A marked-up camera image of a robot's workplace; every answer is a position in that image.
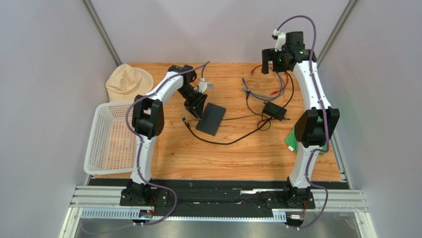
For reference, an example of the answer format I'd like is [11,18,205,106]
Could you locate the grey ethernet cable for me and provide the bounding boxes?
[269,66,286,100]

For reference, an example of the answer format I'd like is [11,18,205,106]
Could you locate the white plastic basket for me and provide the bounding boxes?
[84,102,137,175]

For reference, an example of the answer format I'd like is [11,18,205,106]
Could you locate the black power adapter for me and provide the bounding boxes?
[262,101,287,120]

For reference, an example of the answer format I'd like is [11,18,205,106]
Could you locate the green cloth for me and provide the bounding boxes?
[284,128,329,155]

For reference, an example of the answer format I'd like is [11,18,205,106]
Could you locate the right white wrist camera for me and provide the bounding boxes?
[272,29,286,52]

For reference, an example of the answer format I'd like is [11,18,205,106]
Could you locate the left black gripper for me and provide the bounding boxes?
[176,85,207,120]

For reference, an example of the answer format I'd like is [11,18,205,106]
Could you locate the blue ethernet cable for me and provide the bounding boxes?
[240,71,285,102]

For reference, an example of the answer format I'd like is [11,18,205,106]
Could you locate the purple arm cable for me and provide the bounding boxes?
[125,60,211,227]
[275,15,330,231]

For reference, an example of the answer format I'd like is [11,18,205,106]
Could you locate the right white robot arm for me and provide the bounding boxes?
[261,30,340,208]

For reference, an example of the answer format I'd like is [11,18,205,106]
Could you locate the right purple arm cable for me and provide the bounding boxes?
[275,15,330,231]

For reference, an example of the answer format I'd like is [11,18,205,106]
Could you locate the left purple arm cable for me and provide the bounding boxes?
[125,60,211,227]

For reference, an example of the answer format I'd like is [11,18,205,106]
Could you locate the black power cable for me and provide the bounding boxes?
[180,113,274,146]

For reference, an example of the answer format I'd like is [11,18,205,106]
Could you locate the aluminium front rail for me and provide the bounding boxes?
[60,186,376,238]

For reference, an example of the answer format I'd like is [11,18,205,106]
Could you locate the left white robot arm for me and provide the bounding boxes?
[122,65,207,205]

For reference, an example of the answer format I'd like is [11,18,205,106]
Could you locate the black network switch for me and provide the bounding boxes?
[196,103,226,136]

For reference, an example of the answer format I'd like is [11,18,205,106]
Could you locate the beige bucket hat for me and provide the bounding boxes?
[105,64,154,102]

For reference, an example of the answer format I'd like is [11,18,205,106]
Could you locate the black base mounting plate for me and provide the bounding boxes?
[89,178,350,219]

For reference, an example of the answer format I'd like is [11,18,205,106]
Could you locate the red ethernet cable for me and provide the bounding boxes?
[250,64,291,96]

